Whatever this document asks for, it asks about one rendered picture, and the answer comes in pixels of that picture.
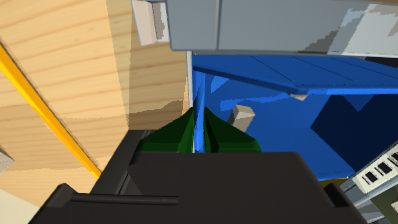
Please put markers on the blue bin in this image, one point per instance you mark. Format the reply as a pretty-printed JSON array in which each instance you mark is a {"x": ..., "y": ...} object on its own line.
[{"x": 337, "y": 129}]

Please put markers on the grey metal shelf rack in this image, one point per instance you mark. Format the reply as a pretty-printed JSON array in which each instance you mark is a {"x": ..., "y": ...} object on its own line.
[{"x": 254, "y": 27}]

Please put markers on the yellow bar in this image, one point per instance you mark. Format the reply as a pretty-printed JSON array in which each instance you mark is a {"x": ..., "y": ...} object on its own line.
[{"x": 21, "y": 84}]

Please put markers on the olive green tool case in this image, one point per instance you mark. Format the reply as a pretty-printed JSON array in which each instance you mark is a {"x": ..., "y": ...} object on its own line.
[{"x": 387, "y": 203}]

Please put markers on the yellow open bin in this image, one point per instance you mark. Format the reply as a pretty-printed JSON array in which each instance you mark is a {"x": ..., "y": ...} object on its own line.
[{"x": 324, "y": 183}]

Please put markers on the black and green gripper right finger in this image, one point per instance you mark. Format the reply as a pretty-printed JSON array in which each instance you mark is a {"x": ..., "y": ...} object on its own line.
[{"x": 225, "y": 138}]

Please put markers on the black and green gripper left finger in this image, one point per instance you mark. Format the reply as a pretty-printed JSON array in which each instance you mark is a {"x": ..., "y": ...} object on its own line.
[{"x": 171, "y": 137}]

